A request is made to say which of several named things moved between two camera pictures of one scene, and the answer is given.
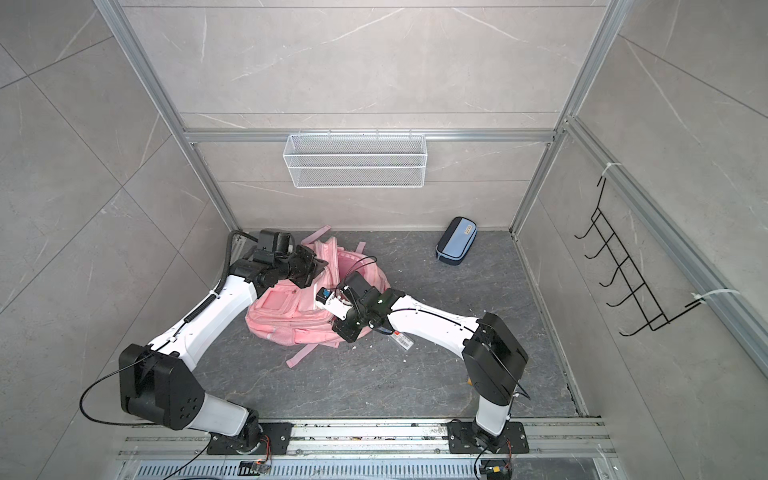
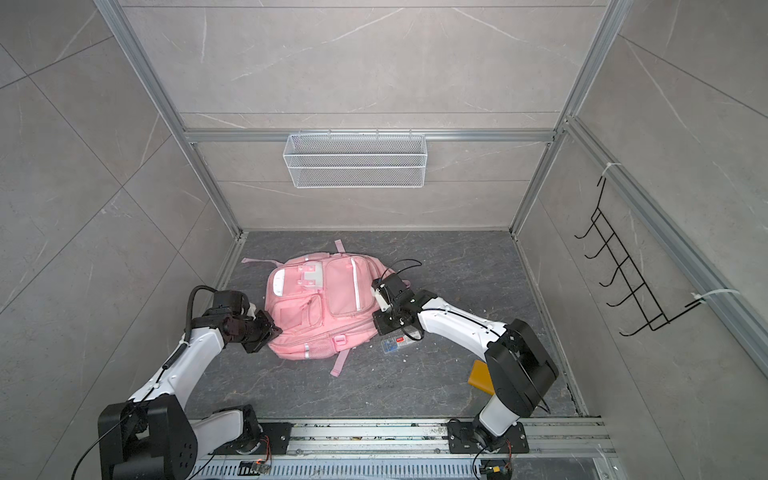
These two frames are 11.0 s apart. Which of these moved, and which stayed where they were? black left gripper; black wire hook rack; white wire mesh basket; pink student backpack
Moved: black left gripper; pink student backpack
Stayed: white wire mesh basket; black wire hook rack
